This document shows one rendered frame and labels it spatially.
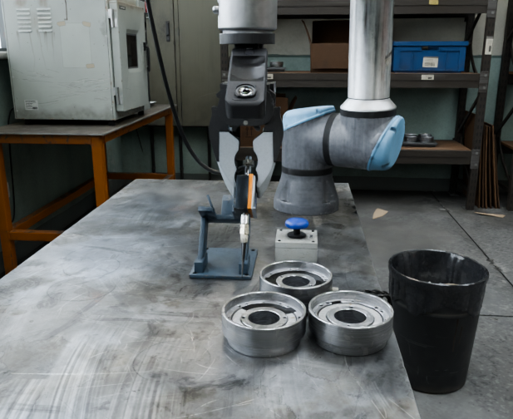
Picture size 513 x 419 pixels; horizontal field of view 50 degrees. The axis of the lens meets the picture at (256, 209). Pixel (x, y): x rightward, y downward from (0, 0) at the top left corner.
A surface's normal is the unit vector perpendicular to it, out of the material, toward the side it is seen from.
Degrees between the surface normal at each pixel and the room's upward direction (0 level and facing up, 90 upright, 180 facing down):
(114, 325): 0
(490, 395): 0
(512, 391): 0
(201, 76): 90
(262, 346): 90
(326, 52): 82
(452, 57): 90
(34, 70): 90
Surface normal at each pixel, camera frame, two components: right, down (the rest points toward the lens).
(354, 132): -0.56, 0.28
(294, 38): -0.09, 0.27
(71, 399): 0.00, -0.96
